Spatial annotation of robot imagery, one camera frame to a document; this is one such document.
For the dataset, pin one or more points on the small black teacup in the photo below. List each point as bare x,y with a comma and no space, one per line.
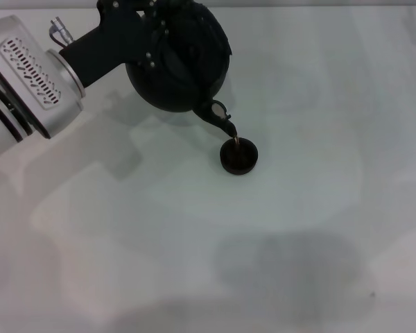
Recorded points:
238,157

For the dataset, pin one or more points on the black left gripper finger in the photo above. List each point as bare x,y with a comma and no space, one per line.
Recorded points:
131,5
157,38

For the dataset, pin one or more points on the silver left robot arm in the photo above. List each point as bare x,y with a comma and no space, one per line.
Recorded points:
24,90

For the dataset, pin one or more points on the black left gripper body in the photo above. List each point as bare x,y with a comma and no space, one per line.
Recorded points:
104,48

